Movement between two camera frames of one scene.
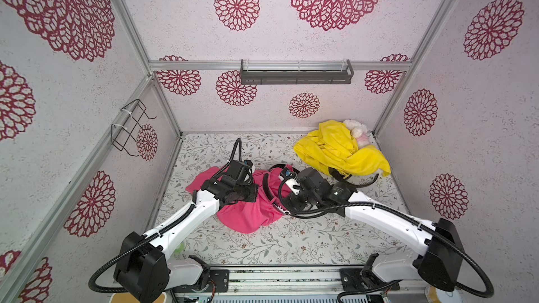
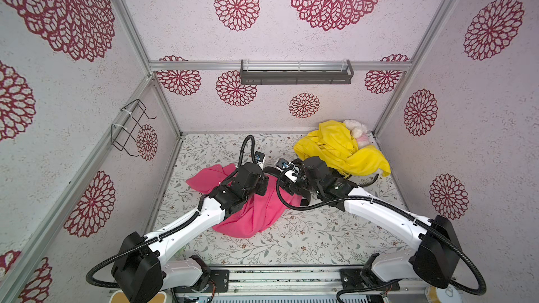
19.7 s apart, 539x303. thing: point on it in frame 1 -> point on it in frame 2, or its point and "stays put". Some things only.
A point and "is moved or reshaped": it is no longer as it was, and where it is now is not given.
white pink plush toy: [358, 132] stays put
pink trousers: [245, 217] is moved or reshaped
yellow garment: [334, 146] stays put
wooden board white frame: [127, 297] stays put
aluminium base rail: [294, 285] stays put
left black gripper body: [245, 193] -> [260, 188]
